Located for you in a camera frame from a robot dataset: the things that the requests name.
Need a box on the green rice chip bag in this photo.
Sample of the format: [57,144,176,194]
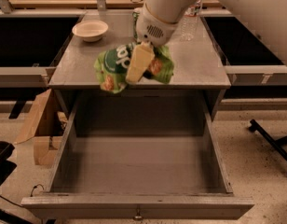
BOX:
[94,42,174,93]

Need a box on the green soda can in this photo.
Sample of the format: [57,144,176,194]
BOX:
[132,7,142,40]

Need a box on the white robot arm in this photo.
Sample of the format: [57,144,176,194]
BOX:
[136,0,287,75]

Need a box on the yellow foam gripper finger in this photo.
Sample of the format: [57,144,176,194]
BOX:
[126,42,155,84]

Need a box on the clear plastic water bottle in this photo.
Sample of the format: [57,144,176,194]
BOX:
[181,0,202,41]

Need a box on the grey open top drawer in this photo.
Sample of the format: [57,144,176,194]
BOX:
[22,91,253,219]

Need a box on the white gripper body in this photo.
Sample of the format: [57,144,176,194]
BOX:
[136,2,180,47]

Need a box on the brown cardboard box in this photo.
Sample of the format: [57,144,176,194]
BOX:
[15,89,68,166]

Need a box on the black chair base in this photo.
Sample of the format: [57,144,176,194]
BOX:
[249,119,287,161]

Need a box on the metal drawer handle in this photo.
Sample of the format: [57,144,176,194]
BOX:
[133,209,144,221]

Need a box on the white paper bowl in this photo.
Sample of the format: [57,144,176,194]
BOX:
[72,21,108,42]

